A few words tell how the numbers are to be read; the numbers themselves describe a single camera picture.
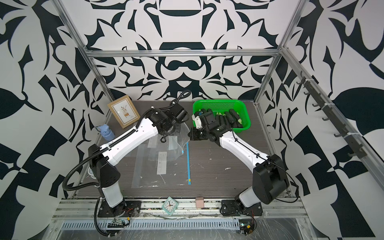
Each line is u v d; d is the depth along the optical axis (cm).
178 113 60
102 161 43
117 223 68
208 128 64
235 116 107
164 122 53
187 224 71
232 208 74
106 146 45
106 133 92
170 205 74
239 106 109
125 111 102
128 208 73
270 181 43
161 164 89
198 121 76
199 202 76
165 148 94
